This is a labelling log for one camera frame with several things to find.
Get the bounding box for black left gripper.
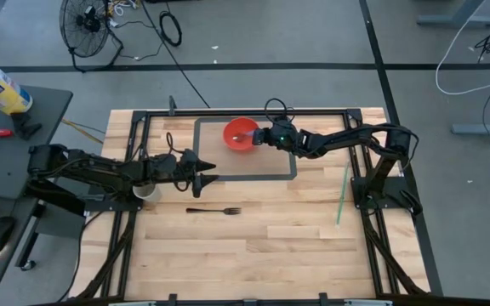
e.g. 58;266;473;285
156;149;220;199

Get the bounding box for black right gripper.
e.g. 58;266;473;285
252;121;291;150

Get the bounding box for black fork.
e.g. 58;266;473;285
185;207;242;216

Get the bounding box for white paper cup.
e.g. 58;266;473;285
132;182;162;204

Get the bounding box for green drinking straw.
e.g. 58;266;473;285
334;160;351;229

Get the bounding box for red plastic bowl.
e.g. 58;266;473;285
222;116;261;153

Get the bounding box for black floor fan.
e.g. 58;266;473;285
59;0;125;74

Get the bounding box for dark grey side desk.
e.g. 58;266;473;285
0;84;74;305

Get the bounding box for grey desk foot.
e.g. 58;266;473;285
416;0;490;29
451;113;490;137

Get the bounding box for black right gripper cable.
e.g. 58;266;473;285
264;97;296;125

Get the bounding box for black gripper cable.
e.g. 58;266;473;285
165;131;187;156
264;97;296;125

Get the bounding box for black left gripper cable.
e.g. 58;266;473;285
165;131;187;156

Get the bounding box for long black floor cable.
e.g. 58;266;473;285
140;0;211;109

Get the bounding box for yellow floor cable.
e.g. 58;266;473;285
60;118;106;145

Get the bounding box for coiled black cable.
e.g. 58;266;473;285
158;10;184;48

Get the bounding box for black aluminium rig frame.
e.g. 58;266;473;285
74;95;431;306

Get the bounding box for black clamp bracket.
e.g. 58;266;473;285
10;111;43;142

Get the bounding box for red-handled screwdriver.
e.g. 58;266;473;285
0;128;15;164

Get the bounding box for white floor cable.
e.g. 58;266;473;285
435;0;490;96

